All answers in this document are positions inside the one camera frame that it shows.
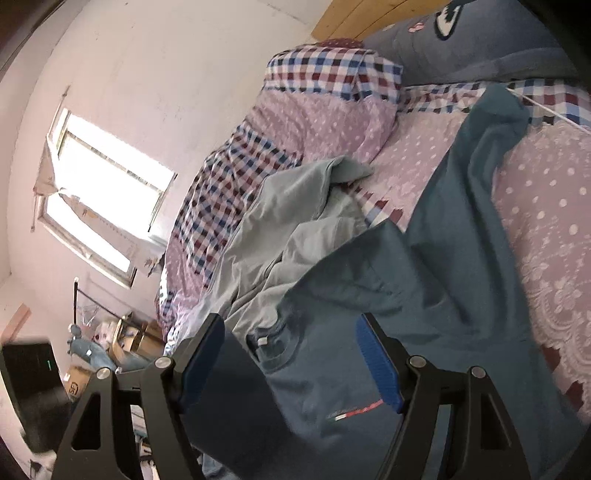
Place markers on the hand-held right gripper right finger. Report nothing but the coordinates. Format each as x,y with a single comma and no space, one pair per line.
376,364

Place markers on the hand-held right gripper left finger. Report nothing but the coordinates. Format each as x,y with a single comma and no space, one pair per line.
203,360

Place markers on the teal t-shirt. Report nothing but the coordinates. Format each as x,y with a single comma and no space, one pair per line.
415,286

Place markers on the black clothes rack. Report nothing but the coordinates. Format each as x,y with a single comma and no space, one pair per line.
75,300

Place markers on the brown cardboard box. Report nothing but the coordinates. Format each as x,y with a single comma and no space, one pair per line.
76,383
138,339

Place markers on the blue plush toy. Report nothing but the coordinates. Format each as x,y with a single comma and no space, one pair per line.
90,348

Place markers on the light grey-green sweatshirt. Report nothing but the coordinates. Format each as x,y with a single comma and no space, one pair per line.
277,230

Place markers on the white patterned curtain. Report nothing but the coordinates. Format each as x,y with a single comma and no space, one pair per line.
44,177

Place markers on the window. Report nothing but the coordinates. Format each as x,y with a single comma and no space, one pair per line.
106,166

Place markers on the maroon dotted pillow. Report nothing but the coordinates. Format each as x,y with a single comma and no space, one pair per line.
341,44

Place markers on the blue plush pillow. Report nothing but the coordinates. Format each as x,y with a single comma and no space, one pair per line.
485,41

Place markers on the wooden bed headboard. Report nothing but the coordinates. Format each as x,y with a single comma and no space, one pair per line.
351,18

